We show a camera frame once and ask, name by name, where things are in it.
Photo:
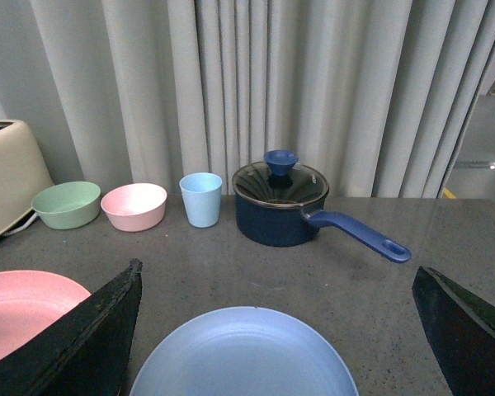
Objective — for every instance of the green bowl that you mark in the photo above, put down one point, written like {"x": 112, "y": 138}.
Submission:
{"x": 69, "y": 205}

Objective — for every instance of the blue plate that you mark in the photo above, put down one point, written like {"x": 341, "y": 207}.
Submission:
{"x": 244, "y": 351}

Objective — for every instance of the pink plate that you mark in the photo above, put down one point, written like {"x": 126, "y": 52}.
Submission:
{"x": 30, "y": 301}

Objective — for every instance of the grey curtain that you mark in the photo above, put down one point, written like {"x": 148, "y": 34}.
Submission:
{"x": 374, "y": 94}

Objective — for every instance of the cream white toaster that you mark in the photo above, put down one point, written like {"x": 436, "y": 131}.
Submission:
{"x": 23, "y": 172}

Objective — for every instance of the pink bowl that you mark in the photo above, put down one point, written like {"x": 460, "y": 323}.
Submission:
{"x": 135, "y": 207}

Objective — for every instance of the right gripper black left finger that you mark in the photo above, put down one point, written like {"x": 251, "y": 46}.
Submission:
{"x": 85, "y": 352}

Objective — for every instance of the light blue cup right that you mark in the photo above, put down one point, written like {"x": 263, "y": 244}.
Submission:
{"x": 201, "y": 194}

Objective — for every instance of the glass pot lid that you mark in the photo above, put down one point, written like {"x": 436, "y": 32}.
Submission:
{"x": 280, "y": 180}

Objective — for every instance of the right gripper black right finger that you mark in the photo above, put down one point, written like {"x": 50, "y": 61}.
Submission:
{"x": 460, "y": 328}

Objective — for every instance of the dark blue saucepan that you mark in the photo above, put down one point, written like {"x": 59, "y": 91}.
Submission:
{"x": 285, "y": 226}

